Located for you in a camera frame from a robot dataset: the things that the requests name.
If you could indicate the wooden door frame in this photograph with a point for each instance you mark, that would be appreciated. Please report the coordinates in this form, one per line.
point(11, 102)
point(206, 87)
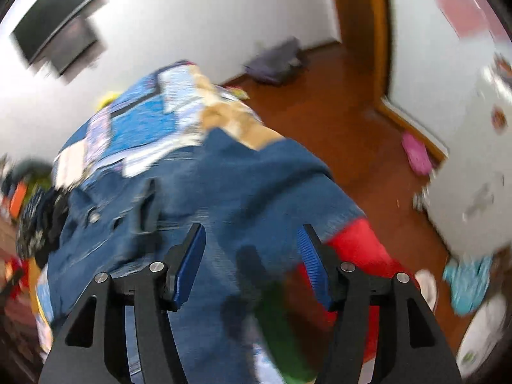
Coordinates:
point(360, 8)

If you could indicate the grey bag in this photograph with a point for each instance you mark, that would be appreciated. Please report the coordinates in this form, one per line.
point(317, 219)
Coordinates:
point(276, 64)

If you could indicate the pink slipper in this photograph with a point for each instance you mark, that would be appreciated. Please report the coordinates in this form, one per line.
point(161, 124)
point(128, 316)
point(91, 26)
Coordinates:
point(416, 154)

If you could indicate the person's white shoe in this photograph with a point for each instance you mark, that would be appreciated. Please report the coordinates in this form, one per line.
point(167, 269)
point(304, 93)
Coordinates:
point(427, 286)

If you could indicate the green cloth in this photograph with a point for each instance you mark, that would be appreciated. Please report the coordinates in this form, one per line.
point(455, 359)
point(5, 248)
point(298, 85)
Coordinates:
point(280, 328)

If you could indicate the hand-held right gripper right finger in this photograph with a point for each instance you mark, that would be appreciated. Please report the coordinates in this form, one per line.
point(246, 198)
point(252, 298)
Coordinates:
point(312, 268)

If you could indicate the person's red trouser leg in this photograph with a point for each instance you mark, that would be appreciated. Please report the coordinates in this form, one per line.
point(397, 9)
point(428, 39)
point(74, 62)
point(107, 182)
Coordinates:
point(360, 248)

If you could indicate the pile of dark clothes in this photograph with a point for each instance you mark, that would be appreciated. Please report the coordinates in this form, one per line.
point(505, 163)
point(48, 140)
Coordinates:
point(36, 216)

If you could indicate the small black wall monitor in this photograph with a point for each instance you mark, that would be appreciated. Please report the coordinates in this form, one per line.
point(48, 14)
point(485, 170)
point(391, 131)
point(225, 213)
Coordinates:
point(76, 46)

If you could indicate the teal cloth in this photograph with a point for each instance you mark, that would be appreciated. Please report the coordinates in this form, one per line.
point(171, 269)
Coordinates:
point(468, 284)

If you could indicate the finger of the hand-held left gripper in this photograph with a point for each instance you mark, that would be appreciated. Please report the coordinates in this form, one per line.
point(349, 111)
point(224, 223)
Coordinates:
point(146, 212)

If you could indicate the white round container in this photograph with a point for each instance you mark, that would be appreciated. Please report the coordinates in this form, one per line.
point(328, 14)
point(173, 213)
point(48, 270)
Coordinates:
point(484, 336)

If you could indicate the black wall television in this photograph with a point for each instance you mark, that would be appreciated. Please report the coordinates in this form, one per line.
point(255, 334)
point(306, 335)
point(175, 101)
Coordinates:
point(52, 16)

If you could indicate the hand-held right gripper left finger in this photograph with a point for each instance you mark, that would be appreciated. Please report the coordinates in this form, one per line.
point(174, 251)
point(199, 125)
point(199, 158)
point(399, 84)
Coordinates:
point(190, 272)

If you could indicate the patchwork blanket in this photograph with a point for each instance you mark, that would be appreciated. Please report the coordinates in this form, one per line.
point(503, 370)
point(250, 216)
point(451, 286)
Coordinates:
point(136, 124)

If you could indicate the white door with stickers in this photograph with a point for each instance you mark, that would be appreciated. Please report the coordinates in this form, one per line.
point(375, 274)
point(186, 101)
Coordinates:
point(460, 168)

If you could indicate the blue jeans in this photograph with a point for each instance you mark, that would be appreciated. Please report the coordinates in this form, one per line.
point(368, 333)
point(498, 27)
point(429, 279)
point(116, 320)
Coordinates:
point(240, 192)

